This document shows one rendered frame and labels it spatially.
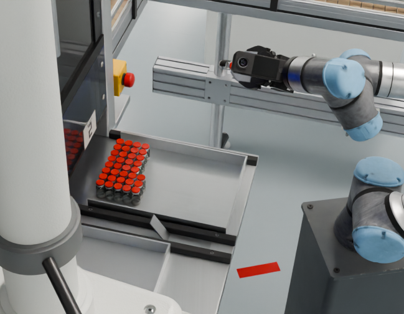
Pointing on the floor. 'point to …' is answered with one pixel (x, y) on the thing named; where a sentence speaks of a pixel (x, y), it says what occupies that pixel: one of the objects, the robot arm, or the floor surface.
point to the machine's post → (109, 119)
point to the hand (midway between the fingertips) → (233, 65)
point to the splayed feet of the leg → (225, 141)
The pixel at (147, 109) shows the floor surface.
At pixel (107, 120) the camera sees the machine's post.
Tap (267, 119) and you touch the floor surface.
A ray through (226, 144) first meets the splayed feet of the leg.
